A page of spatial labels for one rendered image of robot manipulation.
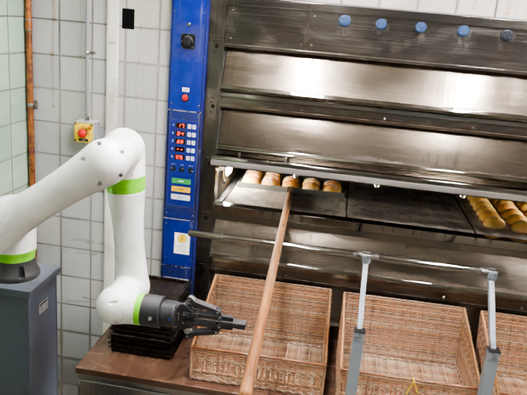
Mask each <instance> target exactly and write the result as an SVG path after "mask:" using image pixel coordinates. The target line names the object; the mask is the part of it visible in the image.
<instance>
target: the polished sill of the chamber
mask: <svg viewBox="0 0 527 395"><path fill-rule="evenodd" d="M282 210H283V209H280V208H268V207H261V206H255V205H243V204H236V203H230V202H223V201H216V202H215V204H214V205H213V212H217V213H223V214H230V215H236V216H248V217H254V218H261V219H272V220H278V221H280V220H281V217H282ZM287 222H291V223H302V224H309V225H315V226H327V227H333V228H340V229H346V230H358V231H364V232H370V233H377V234H389V235H395V236H401V237H413V238H419V239H426V240H432V241H444V242H450V243H457V244H462V245H474V246H481V247H487V248H498V249H505V250H511V251H518V252H527V240H523V239H517V238H510V237H498V236H492V235H485V234H473V233H467V232H460V231H454V230H443V229H436V228H430V227H423V226H411V225H405V224H398V223H386V222H380V221H373V220H367V219H355V218H348V217H342V216H330V215H323V214H317V213H311V212H299V211H293V210H289V216H288V220H287Z"/></svg>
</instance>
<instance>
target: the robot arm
mask: <svg viewBox="0 0 527 395"><path fill-rule="evenodd" d="M145 186H146V158H145V145H144V141H143V139H142V138H141V136H140V135H139V134H138V133H137V132H135V131H133V130H132V129H127V128H119V129H115V130H112V131H111V132H109V133H108V134H107V135H106V136H105V137H104V138H103V139H98V140H94V141H92V142H91V143H89V144H88V145H87V146H86V147H85V148H83V149H82V150H81V151H80V152H78V153H77V154H76V155H75V156H74V157H73V158H71V159H70V160H69V161H67V162H66V163H65V164H63V165H62V166H60V167H59V168H58V169H57V170H55V171H54V172H52V173H51V174H49V175H48V176H47V177H45V178H44V179H42V180H40V181H38V182H37V183H36V184H34V185H33V186H31V187H29V188H27V189H26V190H24V191H22V192H20V193H18V194H10V195H4V196H1V197H0V284H20V283H24V282H28V281H32V280H34V279H35V278H37V277H38V276H39V275H40V273H41V268H40V266H39V265H38V264H37V261H36V258H35V251H36V248H37V229H36V228H37V226H38V225H40V224H41V223H43V222H45V221H46V220H47V219H49V218H50V217H52V216H54V215H56V214H57V213H58V212H60V211H62V210H64V209H65V208H67V207H69V206H71V205H73V204H74V203H76V202H78V201H80V200H82V199H83V198H86V197H88V196H89V195H91V194H95V193H96V192H98V191H100V190H102V189H105V188H106V190H107V199H108V203H109V208H110V212H111V221H112V226H113V234H114V257H115V270H114V282H113V284H112V285H110V286H109V287H108V288H106V289H104V290H103V291H102V292H101V293H100V295H99V296H98V298H97V301H96V311H97V314H98V315H99V317H100V319H101V320H103V321H104V322H106V323H108V324H134V325H140V326H145V327H150V328H160V327H161V326H165V327H171V328H179V329H180V330H184V332H185V334H186V335H185V337H186V338H187V339H188V338H190V337H192V336H198V335H217V334H218V333H219V331H220V329H226V330H232V329H233V328H236V329H241V330H245V328H246V325H247V321H246V320H240V319H235V318H234V316H231V315H225V314H222V311H221V310H222V309H221V308H220V307H218V306H215V305H213V304H211V303H207V302H205V301H202V300H200V299H197V298H196V297H195V296H193V295H189V297H188V299H187V300H186V301H183V302H178V301H174V300H169V299H166V297H165V296H163V295H153V294H148V293H149V291H150V281H149V277H148V272H147V263H146V256H145V247H144V204H145ZM191 305H194V306H196V307H198V308H201V309H203V310H200V309H195V308H194V307H193V306H191ZM205 310H207V311H205ZM202 318H205V319H202ZM207 319H209V320H207ZM212 320H214V321H212ZM191 326H201V327H205V328H194V329H192V328H189V327H191Z"/></svg>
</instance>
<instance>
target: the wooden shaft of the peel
mask: <svg viewBox="0 0 527 395"><path fill-rule="evenodd" d="M292 196H293V193H292V192H291V191H289V192H287V194H286V197H285V204H284V207H283V210H282V217H281V220H280V223H279V227H278V232H277V237H276V240H275V243H274V249H273V253H272V257H271V262H270V266H269V270H268V273H267V279H266V282H265V286H264V290H263V295H262V299H261V303H260V308H259V312H258V315H257V319H256V325H255V328H254V332H253V338H252V342H251V345H250V348H249V355H248V358H247V361H246V365H245V371H244V375H243V378H242V384H241V388H240V391H239V395H252V393H253V387H254V382H255V378H256V371H257V367H258V363H259V359H260V351H261V347H262V343H263V340H264V333H265V328H266V324H267V317H268V313H269V309H270V304H271V297H272V293H273V290H274V283H275V278H276V274H277V270H278V263H279V259H280V255H281V250H282V244H283V240H284V236H285V228H286V224H287V220H288V216H289V209H290V205H291V200H292Z"/></svg>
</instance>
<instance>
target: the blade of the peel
mask: <svg viewBox="0 0 527 395"><path fill-rule="evenodd" d="M247 171H248V170H246V171H245V172H244V174H243V175H242V177H241V178H240V180H239V181H238V187H244V188H252V189H259V190H273V191H281V192H286V191H287V188H288V187H282V183H281V186H272V185H265V184H258V183H244V182H242V180H243V177H244V175H245V174H246V172H247ZM287 176H294V175H288V174H282V180H283V179H284V178H285V177H287ZM297 178H299V179H300V182H301V188H302V183H303V181H304V180H305V179H308V178H314V177H307V176H298V177H297ZM315 179H317V180H318V181H319V182H320V183H321V190H308V189H301V188H294V192H293V193H295V194H309V195H316V196H323V197H331V198H344V195H345V193H344V188H343V181H340V180H336V181H337V182H338V183H339V184H340V185H341V193H337V192H330V191H323V190H322V185H323V183H324V182H326V181H328V180H334V179H321V178H315Z"/></svg>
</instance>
